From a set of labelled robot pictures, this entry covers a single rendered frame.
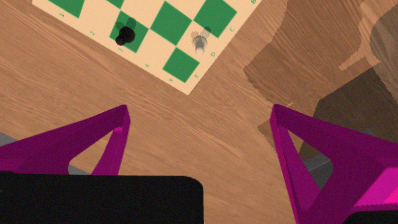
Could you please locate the green and cream chessboard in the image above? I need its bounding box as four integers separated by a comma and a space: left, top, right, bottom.
32, 0, 262, 95

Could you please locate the black pawn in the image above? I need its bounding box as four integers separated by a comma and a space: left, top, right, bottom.
115, 27, 135, 46

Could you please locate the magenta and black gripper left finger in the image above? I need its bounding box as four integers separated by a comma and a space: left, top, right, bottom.
0, 105, 131, 175

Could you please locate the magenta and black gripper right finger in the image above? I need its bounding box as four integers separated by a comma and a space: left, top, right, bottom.
270, 104, 398, 224

